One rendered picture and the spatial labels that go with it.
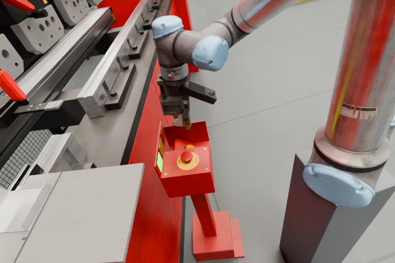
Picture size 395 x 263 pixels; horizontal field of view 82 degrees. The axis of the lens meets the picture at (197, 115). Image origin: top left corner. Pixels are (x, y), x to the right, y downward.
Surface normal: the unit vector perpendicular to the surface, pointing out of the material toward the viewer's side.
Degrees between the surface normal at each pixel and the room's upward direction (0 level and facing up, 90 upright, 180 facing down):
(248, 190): 0
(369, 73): 90
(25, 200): 0
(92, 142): 0
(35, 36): 90
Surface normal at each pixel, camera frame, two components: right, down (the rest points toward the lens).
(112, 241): -0.17, -0.74
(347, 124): -0.74, 0.54
